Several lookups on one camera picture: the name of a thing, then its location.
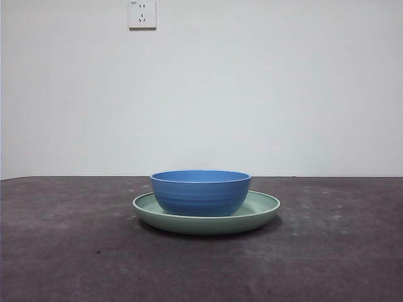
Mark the blue ribbed bowl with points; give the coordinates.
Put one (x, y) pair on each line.
(201, 198)

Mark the green round plate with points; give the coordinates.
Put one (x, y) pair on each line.
(204, 225)

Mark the white wall socket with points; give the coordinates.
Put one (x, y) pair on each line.
(142, 15)

